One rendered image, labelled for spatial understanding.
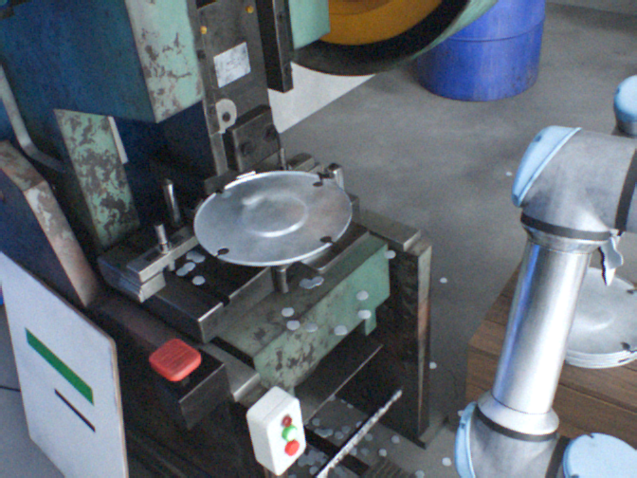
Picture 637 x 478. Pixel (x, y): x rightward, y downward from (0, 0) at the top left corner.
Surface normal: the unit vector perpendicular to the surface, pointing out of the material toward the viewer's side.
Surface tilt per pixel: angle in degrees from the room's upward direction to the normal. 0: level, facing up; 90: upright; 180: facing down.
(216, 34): 90
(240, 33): 90
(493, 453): 65
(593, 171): 50
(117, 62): 90
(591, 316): 0
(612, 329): 0
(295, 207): 0
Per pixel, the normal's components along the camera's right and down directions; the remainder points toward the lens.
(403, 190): -0.08, -0.79
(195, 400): 0.76, 0.34
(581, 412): -0.54, 0.55
